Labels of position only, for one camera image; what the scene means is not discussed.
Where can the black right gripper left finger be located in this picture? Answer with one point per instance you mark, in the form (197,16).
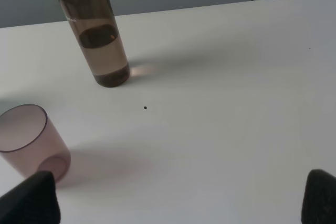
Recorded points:
(32,201)

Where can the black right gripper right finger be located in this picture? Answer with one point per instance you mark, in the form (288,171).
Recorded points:
(319,198)

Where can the pink translucent cup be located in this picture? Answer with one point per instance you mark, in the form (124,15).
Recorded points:
(31,143)

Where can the brown translucent water bottle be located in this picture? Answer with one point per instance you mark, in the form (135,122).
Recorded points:
(95,29)

